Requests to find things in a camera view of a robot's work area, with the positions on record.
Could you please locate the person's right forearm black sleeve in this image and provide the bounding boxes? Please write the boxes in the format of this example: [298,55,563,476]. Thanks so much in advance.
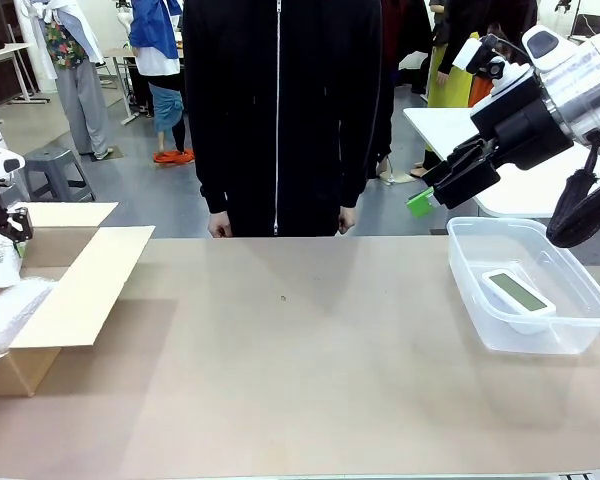
[192,114,231,215]

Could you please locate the black background chair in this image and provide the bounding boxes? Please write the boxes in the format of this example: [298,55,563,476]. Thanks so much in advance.
[569,13,600,44]

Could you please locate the background table white legs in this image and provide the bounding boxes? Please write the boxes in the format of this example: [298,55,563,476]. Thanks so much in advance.
[102,47,142,126]

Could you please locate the background person orange garment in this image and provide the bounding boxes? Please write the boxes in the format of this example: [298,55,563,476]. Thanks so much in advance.
[469,0,539,109]

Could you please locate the background desk metal legs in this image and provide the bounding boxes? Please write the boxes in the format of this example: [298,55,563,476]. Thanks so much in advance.
[0,42,51,106]

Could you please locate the person's left hand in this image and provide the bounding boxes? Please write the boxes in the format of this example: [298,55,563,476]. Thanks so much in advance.
[335,205,359,236]

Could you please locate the person's right hand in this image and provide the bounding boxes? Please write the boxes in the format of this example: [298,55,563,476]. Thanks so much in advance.
[207,209,235,239]

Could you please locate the background person blue clothes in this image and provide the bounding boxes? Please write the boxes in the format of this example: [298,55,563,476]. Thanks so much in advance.
[128,0,197,166]

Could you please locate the open cardboard box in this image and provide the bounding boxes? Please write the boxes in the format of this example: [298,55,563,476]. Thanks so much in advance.
[0,201,156,399]

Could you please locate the person's left forearm black sleeve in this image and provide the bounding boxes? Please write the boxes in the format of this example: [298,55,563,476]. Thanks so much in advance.
[338,114,396,211]

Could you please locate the person's torso black zip jacket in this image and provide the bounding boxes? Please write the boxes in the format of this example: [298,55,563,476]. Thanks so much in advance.
[182,0,396,239]

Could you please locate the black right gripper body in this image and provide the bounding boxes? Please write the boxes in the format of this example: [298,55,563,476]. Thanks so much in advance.
[469,92,575,171]

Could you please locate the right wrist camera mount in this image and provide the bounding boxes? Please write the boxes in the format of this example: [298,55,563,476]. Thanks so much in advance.
[472,33,537,99]

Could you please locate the black braided cable hose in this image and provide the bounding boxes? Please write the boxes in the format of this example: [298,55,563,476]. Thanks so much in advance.
[546,130,600,250]

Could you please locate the background person yellow skirt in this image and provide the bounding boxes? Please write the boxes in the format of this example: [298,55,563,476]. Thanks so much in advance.
[419,0,481,181]

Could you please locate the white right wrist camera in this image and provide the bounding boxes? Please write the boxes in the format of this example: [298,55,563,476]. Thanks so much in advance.
[452,37,482,71]

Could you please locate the grey plastic stool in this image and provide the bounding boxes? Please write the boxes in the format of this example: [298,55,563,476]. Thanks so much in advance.
[19,147,97,204]

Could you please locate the background person dark clothes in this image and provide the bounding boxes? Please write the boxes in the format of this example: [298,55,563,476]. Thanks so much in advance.
[377,0,434,186]

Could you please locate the clear plastic container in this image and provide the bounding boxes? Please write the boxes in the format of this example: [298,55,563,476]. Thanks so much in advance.
[446,217,600,356]

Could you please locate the bubble-wrapped clock plain white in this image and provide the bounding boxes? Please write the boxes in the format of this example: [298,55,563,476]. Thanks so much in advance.
[0,278,57,356]

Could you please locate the background person grey trousers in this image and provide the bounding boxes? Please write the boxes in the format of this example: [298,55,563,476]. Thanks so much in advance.
[22,0,115,162]

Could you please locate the unwrapped white digital clock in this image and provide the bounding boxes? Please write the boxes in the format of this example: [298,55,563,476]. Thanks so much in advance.
[479,268,557,335]

